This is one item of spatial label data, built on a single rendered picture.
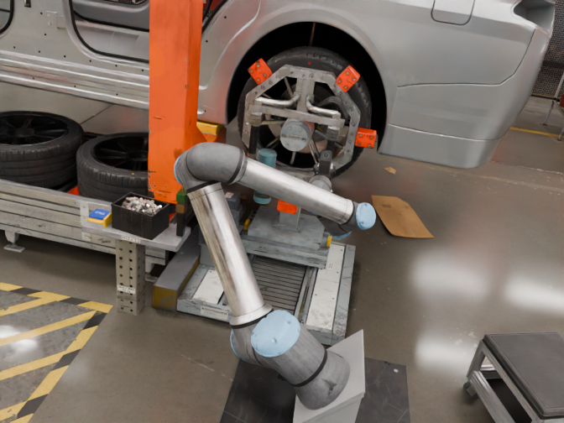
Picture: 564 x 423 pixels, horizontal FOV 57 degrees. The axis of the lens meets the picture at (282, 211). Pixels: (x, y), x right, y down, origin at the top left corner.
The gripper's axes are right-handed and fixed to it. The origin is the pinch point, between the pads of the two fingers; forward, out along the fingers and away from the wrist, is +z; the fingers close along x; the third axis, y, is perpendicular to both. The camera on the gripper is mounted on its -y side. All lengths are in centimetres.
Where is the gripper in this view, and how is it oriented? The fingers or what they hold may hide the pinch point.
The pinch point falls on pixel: (326, 161)
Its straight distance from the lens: 217.5
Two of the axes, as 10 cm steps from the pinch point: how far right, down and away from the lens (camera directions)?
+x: 9.7, 2.0, -1.1
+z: 1.9, -4.4, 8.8
